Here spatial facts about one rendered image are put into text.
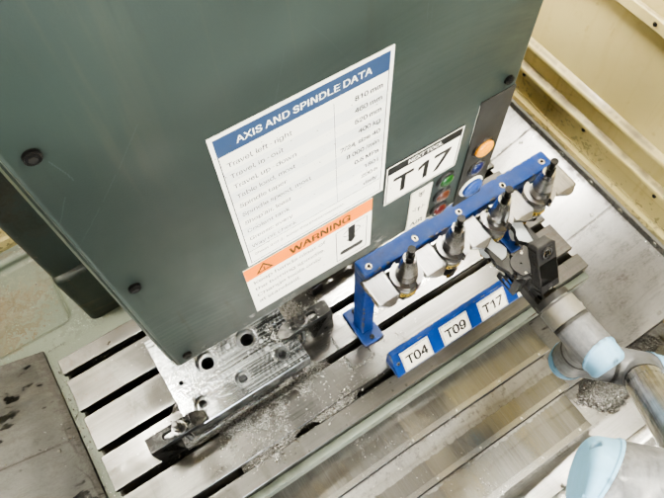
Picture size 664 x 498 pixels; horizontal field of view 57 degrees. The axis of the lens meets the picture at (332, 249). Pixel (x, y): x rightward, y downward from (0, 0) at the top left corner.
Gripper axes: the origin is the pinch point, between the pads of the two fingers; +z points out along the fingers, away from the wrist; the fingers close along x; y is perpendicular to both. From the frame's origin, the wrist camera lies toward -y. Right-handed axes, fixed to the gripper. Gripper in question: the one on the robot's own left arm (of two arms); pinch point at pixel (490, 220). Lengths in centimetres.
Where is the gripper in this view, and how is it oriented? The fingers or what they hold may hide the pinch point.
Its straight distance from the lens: 127.1
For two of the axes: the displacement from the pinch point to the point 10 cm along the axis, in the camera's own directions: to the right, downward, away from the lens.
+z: -5.4, -7.6, 3.7
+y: 0.1, 4.3, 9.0
